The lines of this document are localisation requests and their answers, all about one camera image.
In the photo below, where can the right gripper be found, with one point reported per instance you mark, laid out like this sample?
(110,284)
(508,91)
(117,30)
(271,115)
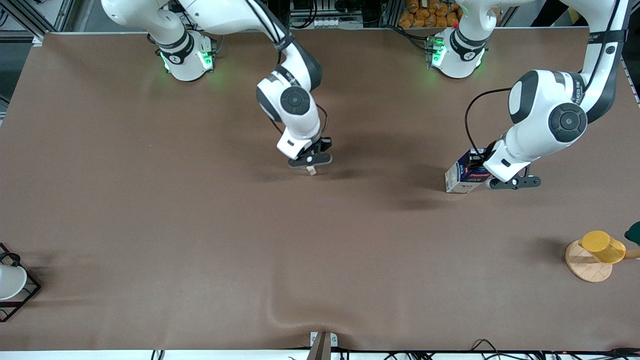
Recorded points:
(324,144)

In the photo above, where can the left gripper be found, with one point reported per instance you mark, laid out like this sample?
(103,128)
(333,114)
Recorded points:
(487,152)

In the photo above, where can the blue white milk carton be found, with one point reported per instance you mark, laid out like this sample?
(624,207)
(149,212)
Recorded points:
(465,175)

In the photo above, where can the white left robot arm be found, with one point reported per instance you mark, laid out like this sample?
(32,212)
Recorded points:
(550,110)

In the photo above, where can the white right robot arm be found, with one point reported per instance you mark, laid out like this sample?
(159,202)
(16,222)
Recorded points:
(295,102)

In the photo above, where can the yellow plastic cup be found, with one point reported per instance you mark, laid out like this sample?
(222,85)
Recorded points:
(602,246)

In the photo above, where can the white power strip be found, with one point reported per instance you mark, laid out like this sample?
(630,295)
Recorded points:
(327,22)

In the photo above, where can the brown table cloth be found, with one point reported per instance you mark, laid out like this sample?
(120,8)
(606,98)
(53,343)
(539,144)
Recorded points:
(200,225)

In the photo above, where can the round wooden board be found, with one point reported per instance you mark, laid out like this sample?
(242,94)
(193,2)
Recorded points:
(587,267)

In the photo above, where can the orange snack bags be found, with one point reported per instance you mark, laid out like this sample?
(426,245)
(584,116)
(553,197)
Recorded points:
(425,14)

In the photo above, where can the dark green object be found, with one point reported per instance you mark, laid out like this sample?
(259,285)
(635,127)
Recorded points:
(634,232)

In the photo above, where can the metal table clamp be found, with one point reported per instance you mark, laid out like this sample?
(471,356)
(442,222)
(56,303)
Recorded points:
(323,345)

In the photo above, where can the white plate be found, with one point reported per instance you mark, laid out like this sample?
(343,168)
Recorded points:
(10,282)

